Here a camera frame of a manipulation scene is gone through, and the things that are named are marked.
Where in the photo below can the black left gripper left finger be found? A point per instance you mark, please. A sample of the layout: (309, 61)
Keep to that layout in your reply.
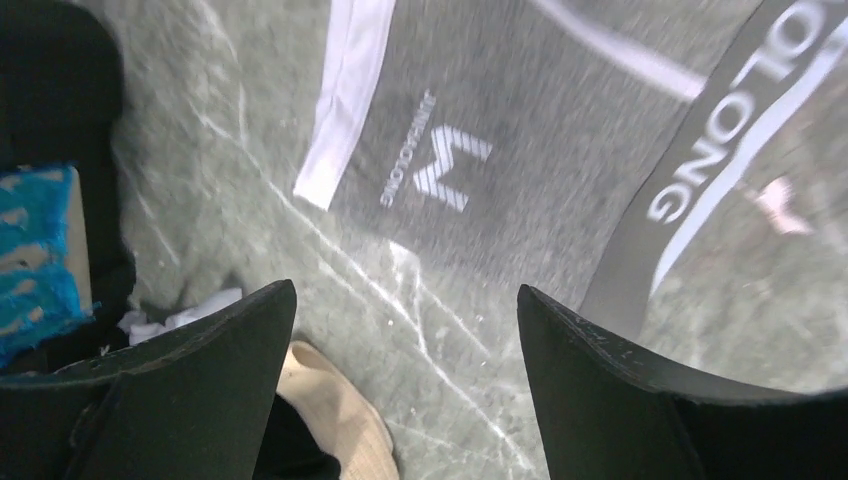
(192, 403)

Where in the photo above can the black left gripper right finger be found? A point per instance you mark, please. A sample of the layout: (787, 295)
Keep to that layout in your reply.
(608, 408)

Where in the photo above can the grey boxer briefs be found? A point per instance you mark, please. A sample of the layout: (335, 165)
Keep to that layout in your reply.
(577, 146)

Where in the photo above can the black toolbox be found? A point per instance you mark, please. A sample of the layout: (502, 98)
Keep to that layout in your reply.
(66, 274)

